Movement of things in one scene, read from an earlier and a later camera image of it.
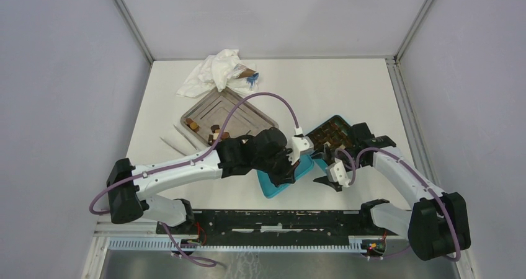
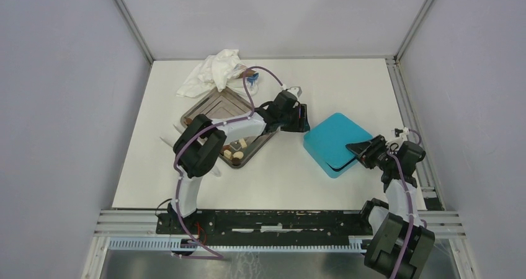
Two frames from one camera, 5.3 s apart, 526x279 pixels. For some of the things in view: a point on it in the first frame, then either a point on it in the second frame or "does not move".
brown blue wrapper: (242, 72) does not move
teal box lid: (302, 167) to (328, 139)
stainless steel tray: (206, 119) does not move
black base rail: (268, 227) does not move
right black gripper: (322, 154) to (368, 149)
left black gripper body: (278, 167) to (292, 123)
